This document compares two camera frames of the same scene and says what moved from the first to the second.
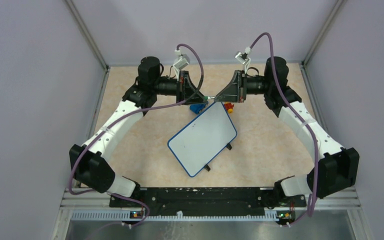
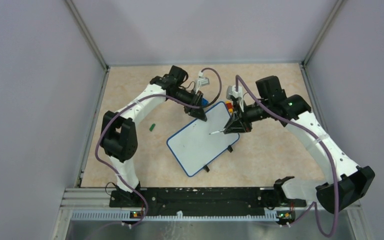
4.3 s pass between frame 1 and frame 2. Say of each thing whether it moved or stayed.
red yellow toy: stayed
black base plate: stayed
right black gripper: moved
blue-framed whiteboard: stayed
